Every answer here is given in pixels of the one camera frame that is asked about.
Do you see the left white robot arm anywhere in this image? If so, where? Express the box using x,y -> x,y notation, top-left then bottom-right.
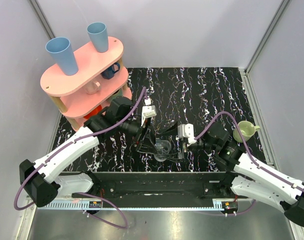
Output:
19,96 -> 168,207

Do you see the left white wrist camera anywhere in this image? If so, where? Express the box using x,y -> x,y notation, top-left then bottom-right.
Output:
141,98 -> 157,127

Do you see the pink ceramic mug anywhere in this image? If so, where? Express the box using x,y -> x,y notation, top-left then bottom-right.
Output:
85,81 -> 101,95

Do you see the small blue plastic cup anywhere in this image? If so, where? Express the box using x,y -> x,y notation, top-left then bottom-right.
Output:
87,22 -> 108,53

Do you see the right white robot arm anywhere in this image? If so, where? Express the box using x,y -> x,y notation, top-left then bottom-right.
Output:
158,122 -> 304,227

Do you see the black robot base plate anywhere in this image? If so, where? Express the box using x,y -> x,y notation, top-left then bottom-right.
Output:
85,172 -> 235,209

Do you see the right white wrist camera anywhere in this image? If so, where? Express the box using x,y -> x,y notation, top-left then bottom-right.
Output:
178,123 -> 197,146

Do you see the pink three-tier wooden shelf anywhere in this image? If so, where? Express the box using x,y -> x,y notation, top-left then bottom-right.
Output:
40,36 -> 132,131

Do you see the dark blue ceramic mug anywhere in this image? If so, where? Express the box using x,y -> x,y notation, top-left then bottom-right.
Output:
101,62 -> 120,80

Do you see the orange plastic bowl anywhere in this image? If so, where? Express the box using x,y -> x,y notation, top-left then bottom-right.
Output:
83,105 -> 102,120

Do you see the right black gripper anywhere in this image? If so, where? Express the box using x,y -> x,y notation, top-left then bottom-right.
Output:
158,120 -> 219,164

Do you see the teal speckled ceramic cup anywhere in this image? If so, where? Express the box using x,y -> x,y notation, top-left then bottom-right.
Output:
114,89 -> 123,98

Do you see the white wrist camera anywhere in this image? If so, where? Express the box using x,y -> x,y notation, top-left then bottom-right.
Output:
178,123 -> 197,146
141,98 -> 157,127

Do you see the white slotted cable duct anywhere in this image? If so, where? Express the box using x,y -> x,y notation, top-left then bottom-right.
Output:
45,201 -> 102,210

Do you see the black marble patterned mat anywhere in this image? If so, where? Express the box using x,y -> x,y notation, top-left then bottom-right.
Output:
66,67 -> 254,172

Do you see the large blue plastic cup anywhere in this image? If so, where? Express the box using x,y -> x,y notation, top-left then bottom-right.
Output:
45,37 -> 78,76

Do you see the light green ceramic mug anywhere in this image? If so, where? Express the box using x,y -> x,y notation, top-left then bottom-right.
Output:
233,121 -> 260,143

